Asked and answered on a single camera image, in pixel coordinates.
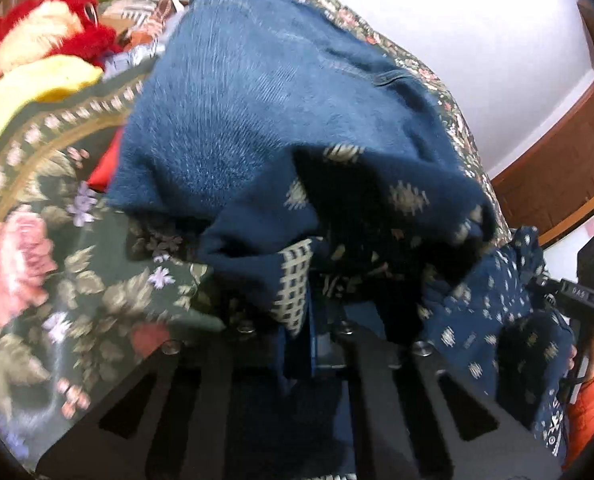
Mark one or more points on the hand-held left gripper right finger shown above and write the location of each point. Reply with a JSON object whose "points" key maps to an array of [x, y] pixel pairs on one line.
{"points": [[377, 375]]}

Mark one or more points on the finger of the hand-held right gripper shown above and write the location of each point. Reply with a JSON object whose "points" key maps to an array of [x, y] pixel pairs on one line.
{"points": [[542, 287]]}

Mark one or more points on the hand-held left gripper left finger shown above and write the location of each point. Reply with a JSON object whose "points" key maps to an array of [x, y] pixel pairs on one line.
{"points": [[217, 385]]}

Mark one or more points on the navy patterned knit cardigan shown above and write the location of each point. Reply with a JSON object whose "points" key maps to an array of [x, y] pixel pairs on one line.
{"points": [[257, 110]]}

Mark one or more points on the person's right forearm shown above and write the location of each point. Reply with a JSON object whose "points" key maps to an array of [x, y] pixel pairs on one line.
{"points": [[587, 415]]}

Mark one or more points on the dark green floral blanket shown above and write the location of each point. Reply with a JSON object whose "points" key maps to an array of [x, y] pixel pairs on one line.
{"points": [[52, 270]]}

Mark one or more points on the red fabric piece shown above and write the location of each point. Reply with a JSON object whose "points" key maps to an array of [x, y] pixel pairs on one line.
{"points": [[106, 162]]}

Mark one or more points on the yellow cloth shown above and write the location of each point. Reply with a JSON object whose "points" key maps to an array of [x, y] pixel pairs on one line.
{"points": [[32, 85]]}

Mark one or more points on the red and cream plush cloth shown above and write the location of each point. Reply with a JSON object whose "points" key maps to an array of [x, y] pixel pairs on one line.
{"points": [[93, 40]]}

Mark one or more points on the striped patterned cloth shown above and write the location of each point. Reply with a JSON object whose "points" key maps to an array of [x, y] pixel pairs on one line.
{"points": [[137, 10]]}

